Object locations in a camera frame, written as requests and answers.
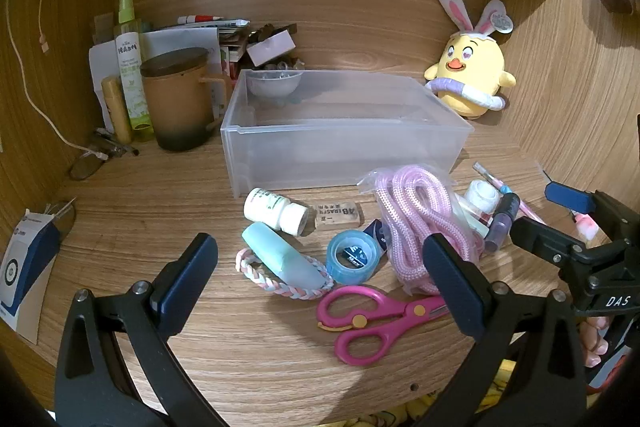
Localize eyeglasses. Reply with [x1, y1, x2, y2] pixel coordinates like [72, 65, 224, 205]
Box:
[69, 142, 121, 182]

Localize teal squeeze tube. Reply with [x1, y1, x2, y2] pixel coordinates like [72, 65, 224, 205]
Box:
[242, 222, 326, 290]

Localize blue tape roll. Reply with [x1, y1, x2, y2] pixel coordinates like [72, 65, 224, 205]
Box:
[326, 229, 383, 285]

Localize small pink object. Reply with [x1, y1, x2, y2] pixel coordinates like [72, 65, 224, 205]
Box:
[575, 212, 598, 242]

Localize clear capped pen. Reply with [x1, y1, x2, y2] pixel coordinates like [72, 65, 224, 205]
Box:
[472, 162, 546, 223]

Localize brown lidded mug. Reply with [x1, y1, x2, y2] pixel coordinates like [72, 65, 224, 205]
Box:
[140, 48, 233, 152]

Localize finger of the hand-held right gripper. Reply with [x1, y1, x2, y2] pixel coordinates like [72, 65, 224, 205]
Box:
[510, 216, 599, 279]
[545, 181, 633, 241]

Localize white pill bottle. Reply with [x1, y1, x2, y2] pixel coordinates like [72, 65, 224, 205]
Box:
[243, 188, 311, 237]

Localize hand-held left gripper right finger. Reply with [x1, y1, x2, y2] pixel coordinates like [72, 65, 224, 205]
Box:
[422, 232, 588, 427]

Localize black pen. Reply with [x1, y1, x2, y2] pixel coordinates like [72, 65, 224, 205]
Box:
[92, 129, 141, 156]

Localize stack of papers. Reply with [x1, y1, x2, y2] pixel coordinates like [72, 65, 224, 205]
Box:
[89, 19, 251, 132]

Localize tan tube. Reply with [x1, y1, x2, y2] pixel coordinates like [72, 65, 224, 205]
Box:
[101, 76, 133, 145]

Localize clear plastic storage box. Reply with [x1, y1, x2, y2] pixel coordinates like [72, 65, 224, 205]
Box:
[221, 68, 475, 200]

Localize small blue packet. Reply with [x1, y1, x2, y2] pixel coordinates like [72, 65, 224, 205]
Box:
[364, 219, 388, 253]

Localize white cable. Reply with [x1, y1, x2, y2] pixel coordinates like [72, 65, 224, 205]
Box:
[7, 0, 108, 162]

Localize clear lip gloss tube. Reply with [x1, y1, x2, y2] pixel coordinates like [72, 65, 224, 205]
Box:
[452, 197, 493, 238]

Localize person's right hand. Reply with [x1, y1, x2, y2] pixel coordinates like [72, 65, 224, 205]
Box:
[577, 314, 611, 368]

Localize pink rope in bag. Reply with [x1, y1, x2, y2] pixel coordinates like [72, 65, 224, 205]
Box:
[357, 164, 486, 297]

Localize green spray bottle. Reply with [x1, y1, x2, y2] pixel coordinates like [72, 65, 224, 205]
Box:
[113, 0, 155, 142]

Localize white bandage roll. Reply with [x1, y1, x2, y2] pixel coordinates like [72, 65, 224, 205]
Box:
[462, 179, 501, 212]

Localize white bowl of trinkets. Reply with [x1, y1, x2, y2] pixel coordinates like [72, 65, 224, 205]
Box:
[247, 59, 306, 105]

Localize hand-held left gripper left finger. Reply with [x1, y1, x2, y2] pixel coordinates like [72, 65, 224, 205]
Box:
[54, 232, 236, 427]

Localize blue white carton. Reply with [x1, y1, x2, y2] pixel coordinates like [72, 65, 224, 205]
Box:
[0, 209, 62, 343]

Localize yellow chick plush toy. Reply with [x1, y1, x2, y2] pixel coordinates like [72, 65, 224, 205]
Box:
[424, 0, 517, 120]

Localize purple lip balm tube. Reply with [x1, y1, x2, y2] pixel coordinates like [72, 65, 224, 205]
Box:
[482, 193, 518, 253]

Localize tan rubber eraser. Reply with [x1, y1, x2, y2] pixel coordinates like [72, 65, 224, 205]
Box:
[314, 202, 362, 231]

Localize braided pastel bracelet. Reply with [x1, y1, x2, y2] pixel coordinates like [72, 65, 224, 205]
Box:
[235, 248, 334, 299]

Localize red white carton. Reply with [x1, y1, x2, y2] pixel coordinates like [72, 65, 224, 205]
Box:
[220, 47, 241, 78]

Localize small white box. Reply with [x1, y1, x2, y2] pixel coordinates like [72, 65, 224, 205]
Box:
[246, 30, 295, 68]

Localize pink scissors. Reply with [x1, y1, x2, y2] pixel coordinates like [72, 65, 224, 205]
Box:
[316, 285, 451, 367]

